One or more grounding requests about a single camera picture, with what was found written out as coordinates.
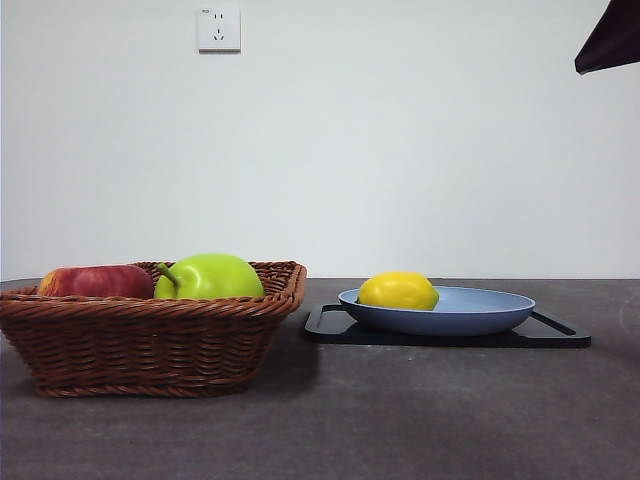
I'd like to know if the blue round plate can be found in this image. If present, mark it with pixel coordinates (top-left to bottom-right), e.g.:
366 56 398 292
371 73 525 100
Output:
337 286 536 337

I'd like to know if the yellow lemon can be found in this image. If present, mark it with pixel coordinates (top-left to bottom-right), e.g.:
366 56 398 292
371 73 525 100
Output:
356 271 440 312

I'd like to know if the brown woven wicker basket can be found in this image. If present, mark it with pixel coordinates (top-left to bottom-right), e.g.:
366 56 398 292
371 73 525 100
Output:
0 259 308 400

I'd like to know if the black rectangular tray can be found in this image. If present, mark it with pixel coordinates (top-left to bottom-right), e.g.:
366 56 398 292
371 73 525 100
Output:
304 302 593 350

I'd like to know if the green apple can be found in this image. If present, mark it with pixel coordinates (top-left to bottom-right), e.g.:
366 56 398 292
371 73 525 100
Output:
153 252 265 301

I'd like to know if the red apple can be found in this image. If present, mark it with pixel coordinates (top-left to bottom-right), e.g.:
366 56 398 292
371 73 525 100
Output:
38 263 155 300

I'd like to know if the white wall socket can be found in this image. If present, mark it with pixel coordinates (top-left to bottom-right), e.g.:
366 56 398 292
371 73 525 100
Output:
197 5 242 55

